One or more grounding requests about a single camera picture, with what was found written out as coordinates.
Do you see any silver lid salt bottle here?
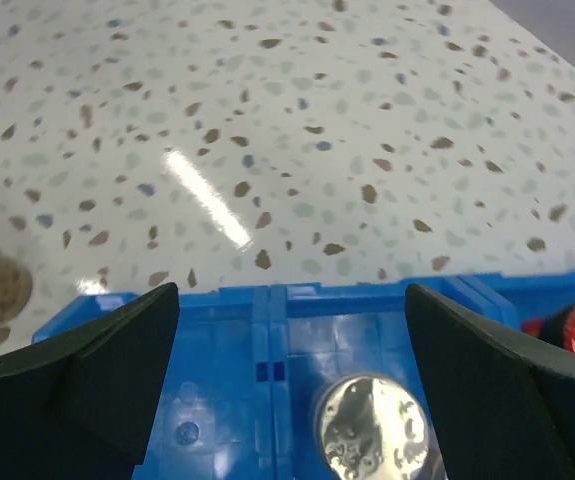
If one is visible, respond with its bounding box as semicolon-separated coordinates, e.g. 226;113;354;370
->
312;373;448;479

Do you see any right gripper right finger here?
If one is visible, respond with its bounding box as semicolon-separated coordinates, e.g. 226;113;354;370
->
405;284;575;479

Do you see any blue plastic divided bin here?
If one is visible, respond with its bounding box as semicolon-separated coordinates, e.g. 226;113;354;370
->
31;267;575;480

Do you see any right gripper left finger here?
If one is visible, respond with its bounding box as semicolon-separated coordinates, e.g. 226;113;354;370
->
0;283;179;479

